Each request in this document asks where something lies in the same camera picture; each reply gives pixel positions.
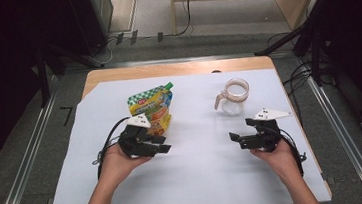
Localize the white floor cable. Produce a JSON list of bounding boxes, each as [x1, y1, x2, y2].
[[94, 37, 115, 66]]

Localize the metal floor rail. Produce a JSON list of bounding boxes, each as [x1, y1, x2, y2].
[[0, 90, 70, 204], [302, 60, 362, 204]]

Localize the right hand-held gripper black cable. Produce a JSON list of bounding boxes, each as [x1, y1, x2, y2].
[[271, 124, 310, 179]]

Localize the hand-held gripper black cable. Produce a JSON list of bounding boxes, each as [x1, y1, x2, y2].
[[271, 124, 310, 179], [88, 116, 136, 182]]

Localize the person's left hand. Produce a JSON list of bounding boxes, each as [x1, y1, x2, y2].
[[96, 141, 155, 191]]

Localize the dark cabinet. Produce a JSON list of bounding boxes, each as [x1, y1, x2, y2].
[[67, 0, 119, 59]]

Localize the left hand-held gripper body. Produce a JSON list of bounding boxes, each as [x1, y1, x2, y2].
[[115, 113, 157, 161]]

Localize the yellow spout pouch green cap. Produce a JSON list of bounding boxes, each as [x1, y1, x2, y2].
[[125, 81, 179, 140]]

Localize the black metal stand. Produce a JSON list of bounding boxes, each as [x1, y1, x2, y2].
[[33, 35, 107, 109], [249, 0, 346, 93]]

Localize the black floor cables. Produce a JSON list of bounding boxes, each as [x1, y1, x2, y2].
[[280, 59, 320, 125]]

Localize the left hand-held gripper black cable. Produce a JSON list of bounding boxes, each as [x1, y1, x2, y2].
[[88, 116, 136, 182]]

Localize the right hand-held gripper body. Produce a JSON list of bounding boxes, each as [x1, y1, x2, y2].
[[236, 105, 297, 155]]

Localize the hanging black cable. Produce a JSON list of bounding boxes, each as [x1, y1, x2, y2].
[[172, 0, 197, 37]]

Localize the person's right hand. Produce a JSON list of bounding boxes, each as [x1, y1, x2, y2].
[[248, 139, 303, 188]]

